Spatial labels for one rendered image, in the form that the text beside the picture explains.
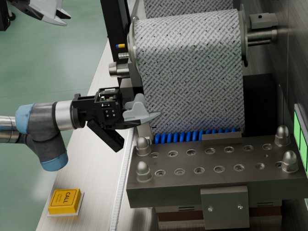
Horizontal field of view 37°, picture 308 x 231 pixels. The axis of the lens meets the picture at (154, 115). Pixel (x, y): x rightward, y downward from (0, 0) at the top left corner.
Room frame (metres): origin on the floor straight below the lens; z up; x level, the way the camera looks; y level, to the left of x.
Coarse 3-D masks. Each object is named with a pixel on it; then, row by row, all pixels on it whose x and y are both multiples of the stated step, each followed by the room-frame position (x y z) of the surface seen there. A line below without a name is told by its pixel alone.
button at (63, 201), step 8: (56, 192) 0.93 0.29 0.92; (64, 192) 0.92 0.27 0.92; (72, 192) 0.92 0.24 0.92; (80, 192) 0.93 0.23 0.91; (56, 200) 0.90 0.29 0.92; (64, 200) 0.89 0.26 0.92; (72, 200) 0.89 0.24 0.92; (48, 208) 0.87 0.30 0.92; (56, 208) 0.87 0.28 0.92; (64, 208) 0.87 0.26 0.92; (72, 208) 0.86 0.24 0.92
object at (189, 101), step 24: (192, 72) 0.94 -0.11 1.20; (216, 72) 0.93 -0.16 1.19; (240, 72) 0.92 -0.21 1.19; (168, 96) 0.95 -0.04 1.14; (192, 96) 0.94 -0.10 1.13; (216, 96) 0.93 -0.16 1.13; (240, 96) 0.92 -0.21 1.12; (168, 120) 0.95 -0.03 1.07; (192, 120) 0.94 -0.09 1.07; (216, 120) 0.93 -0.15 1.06; (240, 120) 0.92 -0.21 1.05
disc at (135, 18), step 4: (136, 16) 1.04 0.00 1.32; (136, 20) 1.03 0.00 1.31; (132, 24) 1.00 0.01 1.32; (132, 28) 0.98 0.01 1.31; (132, 32) 0.97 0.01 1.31; (132, 36) 0.97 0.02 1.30; (132, 40) 0.96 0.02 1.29; (136, 52) 0.95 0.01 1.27; (136, 56) 0.95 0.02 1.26; (136, 60) 0.95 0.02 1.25; (136, 64) 0.95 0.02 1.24; (140, 76) 0.97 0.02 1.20
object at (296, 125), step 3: (294, 117) 0.70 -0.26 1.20; (294, 120) 0.70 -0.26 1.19; (297, 120) 0.67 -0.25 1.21; (294, 123) 0.70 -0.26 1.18; (297, 123) 0.67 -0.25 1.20; (294, 126) 0.69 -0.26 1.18; (297, 126) 0.67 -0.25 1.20; (294, 129) 0.69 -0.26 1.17; (297, 129) 0.66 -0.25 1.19; (294, 132) 0.69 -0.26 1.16; (297, 132) 0.66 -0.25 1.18; (297, 135) 0.66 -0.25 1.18; (297, 138) 0.66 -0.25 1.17; (297, 141) 0.66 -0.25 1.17
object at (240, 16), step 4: (240, 12) 0.98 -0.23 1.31; (240, 16) 0.96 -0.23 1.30; (240, 20) 0.95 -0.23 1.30; (240, 24) 0.94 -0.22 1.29; (240, 28) 0.94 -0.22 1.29; (240, 32) 0.93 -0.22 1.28; (240, 36) 0.93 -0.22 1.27; (244, 40) 0.92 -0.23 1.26; (132, 44) 0.97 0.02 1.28; (244, 44) 0.92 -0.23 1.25; (132, 48) 0.97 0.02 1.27; (244, 48) 0.92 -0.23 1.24; (132, 52) 0.97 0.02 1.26; (244, 52) 0.93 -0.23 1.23; (132, 56) 0.97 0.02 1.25; (244, 56) 0.93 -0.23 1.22; (132, 60) 0.97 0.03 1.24; (136, 68) 0.98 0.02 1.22
